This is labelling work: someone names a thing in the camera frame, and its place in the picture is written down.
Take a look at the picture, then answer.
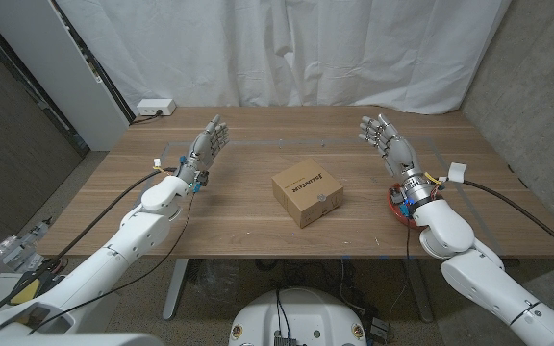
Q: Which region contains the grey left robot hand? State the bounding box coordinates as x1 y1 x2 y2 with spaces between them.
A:
176 113 231 177

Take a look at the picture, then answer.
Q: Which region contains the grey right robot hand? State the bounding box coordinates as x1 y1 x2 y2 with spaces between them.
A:
358 113 426 181

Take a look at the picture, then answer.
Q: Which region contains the white robot shoulder shell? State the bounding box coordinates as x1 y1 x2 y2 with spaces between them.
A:
0 333 165 346

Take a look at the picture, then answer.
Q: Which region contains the red bowl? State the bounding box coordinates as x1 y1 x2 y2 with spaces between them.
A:
386 182 427 232

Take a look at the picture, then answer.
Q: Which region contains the brown cardboard box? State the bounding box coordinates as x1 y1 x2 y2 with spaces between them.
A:
270 158 344 230

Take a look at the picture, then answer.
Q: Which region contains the small grey floor box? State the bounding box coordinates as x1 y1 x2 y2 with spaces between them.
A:
368 316 391 343

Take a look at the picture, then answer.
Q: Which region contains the white power strip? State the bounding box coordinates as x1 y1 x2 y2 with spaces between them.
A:
136 98 178 117

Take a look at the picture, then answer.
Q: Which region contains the white curtain backdrop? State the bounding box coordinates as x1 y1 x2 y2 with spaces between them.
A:
55 0 512 115

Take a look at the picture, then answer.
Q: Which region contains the white cabinet panel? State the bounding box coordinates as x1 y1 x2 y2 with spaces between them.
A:
0 0 132 153

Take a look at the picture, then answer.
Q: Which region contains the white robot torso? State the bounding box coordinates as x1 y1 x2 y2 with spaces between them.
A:
228 286 368 346

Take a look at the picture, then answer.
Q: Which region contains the clear plastic tool clutter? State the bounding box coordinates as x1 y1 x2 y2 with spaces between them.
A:
0 218 55 271

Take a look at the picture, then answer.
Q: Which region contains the yellow and black pedal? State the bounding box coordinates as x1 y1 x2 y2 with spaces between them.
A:
8 277 43 307

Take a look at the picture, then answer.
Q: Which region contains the thin black cable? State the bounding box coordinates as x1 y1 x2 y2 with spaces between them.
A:
26 186 197 336

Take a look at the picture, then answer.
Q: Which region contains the white cable tag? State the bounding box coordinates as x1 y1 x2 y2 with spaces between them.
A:
447 161 468 184

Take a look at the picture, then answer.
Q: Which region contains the black power strip cord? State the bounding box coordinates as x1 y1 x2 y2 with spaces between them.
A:
130 111 164 126

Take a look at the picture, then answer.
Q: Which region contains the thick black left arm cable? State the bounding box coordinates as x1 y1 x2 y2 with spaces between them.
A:
0 166 178 331

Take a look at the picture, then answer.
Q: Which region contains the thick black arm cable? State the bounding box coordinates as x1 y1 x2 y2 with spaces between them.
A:
0 166 178 331
462 178 554 263

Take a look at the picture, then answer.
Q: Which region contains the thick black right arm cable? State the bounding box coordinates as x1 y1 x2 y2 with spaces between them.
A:
462 178 554 263

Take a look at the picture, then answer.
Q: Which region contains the black floor cable bundle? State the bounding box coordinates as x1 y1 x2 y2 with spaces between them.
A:
252 259 369 313

